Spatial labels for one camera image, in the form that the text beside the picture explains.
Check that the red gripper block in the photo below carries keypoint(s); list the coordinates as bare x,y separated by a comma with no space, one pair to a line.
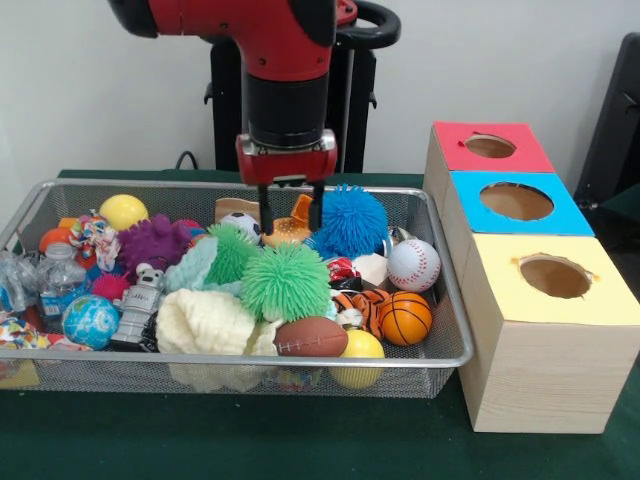
287,167

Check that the tan burger toy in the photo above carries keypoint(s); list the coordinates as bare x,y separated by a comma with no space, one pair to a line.
290,232

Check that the blue spiky rubber ball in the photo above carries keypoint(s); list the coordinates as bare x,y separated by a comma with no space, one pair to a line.
355,222

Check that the green spiky rubber ball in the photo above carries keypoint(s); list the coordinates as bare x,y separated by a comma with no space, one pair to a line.
230,255
285,280

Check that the purple knobbly ball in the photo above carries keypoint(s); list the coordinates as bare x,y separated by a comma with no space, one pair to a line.
150,242

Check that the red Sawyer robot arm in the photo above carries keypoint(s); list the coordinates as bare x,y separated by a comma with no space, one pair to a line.
285,75

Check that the silver mesh bin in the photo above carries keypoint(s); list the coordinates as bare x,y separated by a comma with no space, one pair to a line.
400,375

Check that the wooden three-hole box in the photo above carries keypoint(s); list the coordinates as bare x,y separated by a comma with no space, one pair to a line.
540,370

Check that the black and white soccer ball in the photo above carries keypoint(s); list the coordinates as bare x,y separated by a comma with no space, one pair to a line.
240,222

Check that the brown football toy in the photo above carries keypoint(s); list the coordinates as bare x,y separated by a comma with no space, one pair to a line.
310,337

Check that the white baseball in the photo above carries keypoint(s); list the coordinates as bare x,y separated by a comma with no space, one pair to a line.
412,264

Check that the cream knitted cloth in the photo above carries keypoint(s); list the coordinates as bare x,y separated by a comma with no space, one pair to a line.
205,320

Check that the yellow smooth ball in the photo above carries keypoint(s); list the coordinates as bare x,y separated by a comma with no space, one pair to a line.
362,347

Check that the orange basketball toy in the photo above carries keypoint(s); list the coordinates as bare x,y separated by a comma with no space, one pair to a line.
405,317

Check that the dark green tablecloth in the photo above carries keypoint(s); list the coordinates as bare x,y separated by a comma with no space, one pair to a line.
250,440

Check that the green cloth side table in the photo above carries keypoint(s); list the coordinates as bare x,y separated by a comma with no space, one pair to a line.
627,197

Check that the black upright panel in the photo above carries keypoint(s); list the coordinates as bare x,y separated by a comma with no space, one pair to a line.
615,115

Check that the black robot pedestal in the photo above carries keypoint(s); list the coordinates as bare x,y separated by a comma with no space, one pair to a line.
362,125

